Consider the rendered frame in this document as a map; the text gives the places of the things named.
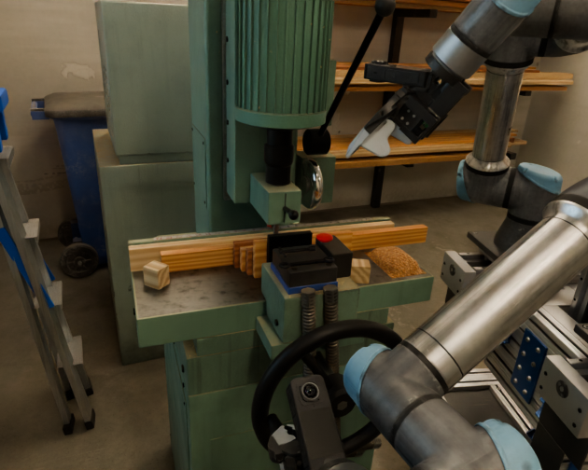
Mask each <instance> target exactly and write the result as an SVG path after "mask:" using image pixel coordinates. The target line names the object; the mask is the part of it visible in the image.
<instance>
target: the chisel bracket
mask: <svg viewBox="0 0 588 470"><path fill-rule="evenodd" d="M265 175H266V173H251V174H250V203H251V204H252V205H253V206H254V208H255V209H256V210H257V212H258V213H259V214H260V216H261V217H262V218H263V219H264V221H265V222H266V223H267V225H278V224H288V223H299V222H300V217H301V190H300V189H299V188H298V187H296V186H295V185H294V184H293V183H292V182H291V181H290V183H289V184H287V185H283V186H276V185H270V184H268V183H266V182H265ZM284 206H286V207H288V208H289V209H291V210H296V211H298V213H299V217H298V219H296V220H291V219H290V218H289V217H288V213H286V212H285V211H284V210H283V207H284Z"/></svg>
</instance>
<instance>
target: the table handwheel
mask: <svg viewBox="0 0 588 470"><path fill-rule="evenodd" d="M348 338H368V339H374V340H377V341H379V342H381V343H383V344H384V345H385V346H386V347H387V348H390V349H391V350H393V349H394V348H395V347H396V346H397V345H398V344H400V343H401V342H402V341H403V339H402V338H401V336H400V335H399V334H398V333H396V332H395V331H394V330H392V329H391V328H389V327H387V326H386V325H382V324H380V323H377V322H374V321H369V320H360V319H352V320H342V321H338V322H333V323H330V324H326V325H322V326H320V327H318V328H315V329H313V330H311V331H309V332H308V333H306V334H304V335H302V336H301V337H299V338H298V339H296V340H294V341H293V342H292V343H290V344H289V345H288V346H287V347H286V348H285V349H284V350H283V351H281V352H280V353H279V354H278V355H277V356H276V357H275V358H274V359H273V361H272V362H271V363H270V364H269V366H268V367H267V369H266V370H265V372H264V373H263V375H262V377H261V379H260V381H259V384H258V386H257V388H256V391H255V393H254V397H253V401H252V408H251V420H252V425H253V429H254V432H255V434H256V437H257V439H258V441H259V443H260V444H261V445H262V447H264V448H265V449H266V450H267V451H268V452H269V450H268V442H269V439H270V436H271V434H270V430H269V425H268V422H267V417H268V416H269V409H270V404H271V400H272V397H273V393H274V391H275V389H276V387H277V385H278V384H279V382H280V381H281V379H282V378H283V377H284V376H285V375H286V374H287V372H288V371H289V370H290V369H291V368H292V367H293V366H294V365H295V364H296V363H297V362H299V361H300V360H302V361H303V362H304V364H306V365H307V366H308V368H309V369H310V370H311V371H312V372H313V375H321V376H322V377H323V378H324V381H325V383H326V387H327V390H328V394H329V400H330V403H331V406H332V410H333V413H334V417H335V418H340V417H342V416H345V415H347V414H348V413H349V412H351V411H352V409H353V408H354V406H355V405H356V403H355V402H354V400H353V399H352V398H351V397H350V395H349V394H348V393H347V391H346V390H345V388H344V385H343V374H340V373H334V372H333V370H332V369H331V367H330V366H329V364H328V363H327V361H326V359H325V357H324V356H323V354H322V352H321V351H317V352H316V360H315V359H314V357H313V356H312V355H311V352H312V351H314V350H315V349H317V348H319V347H321V346H323V345H326V344H328V343H331V342H332V341H336V340H339V339H348ZM380 434H381V432H380V431H379V430H378V429H377V428H376V427H375V425H374V424H373V423H372V422H368V423H367V424H366V425H365V426H363V427H362V428H361V429H359V430H358V431H356V432H355V433H353V434H352V435H350V436H348V437H346V438H344V439H342V442H343V447H344V453H345V456H347V455H350V454H352V453H354V452H356V451H357V450H359V449H362V448H363V447H365V446H366V445H368V444H369V443H371V442H372V440H374V439H375V438H376V437H377V436H378V435H380Z"/></svg>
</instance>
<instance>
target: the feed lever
mask: <svg viewBox="0 0 588 470"><path fill-rule="evenodd" d="M374 7H375V11H376V15H375V17H374V19H373V21H372V23H371V27H370V29H369V31H368V32H367V34H366V36H365V38H364V40H363V42H362V44H361V46H360V48H359V50H358V52H357V55H356V57H355V58H354V60H353V62H352V64H351V66H350V68H349V70H348V72H347V74H346V76H345V78H344V80H343V83H342V85H341V86H340V88H339V90H338V93H337V95H336V97H335V99H334V101H333V103H332V105H331V107H330V109H329V111H328V113H327V115H326V123H325V124H323V125H321V127H320V129H307V130H306V131H305V132H304V134H303V136H302V146H303V151H304V152H305V153H306V154H307V155H326V154H328V152H329V150H330V145H331V139H330V134H329V131H328V130H327V127H328V125H329V123H330V121H331V119H332V117H333V115H334V113H335V111H336V109H337V108H338V106H339V104H340V102H341V100H342V98H343V96H344V94H345V92H346V90H347V88H348V86H349V84H350V82H351V80H352V78H353V76H354V74H355V72H356V71H357V69H358V67H359V65H360V63H361V61H362V59H363V57H364V55H365V53H366V51H367V49H368V47H369V45H370V43H371V41H372V39H373V37H374V36H375V34H376V32H377V30H378V28H379V26H380V24H381V22H382V20H383V18H384V17H387V16H389V15H391V14H392V13H393V12H394V10H395V8H396V1H395V0H376V1H375V5H374Z"/></svg>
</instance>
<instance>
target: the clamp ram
mask: <svg viewBox="0 0 588 470"><path fill-rule="evenodd" d="M312 237H313V233H312V232H311V230H305V231H296V232H287V233H277V234H268V235H267V263H268V262H273V249H276V248H278V247H281V248H285V247H293V246H302V245H310V244H312Z"/></svg>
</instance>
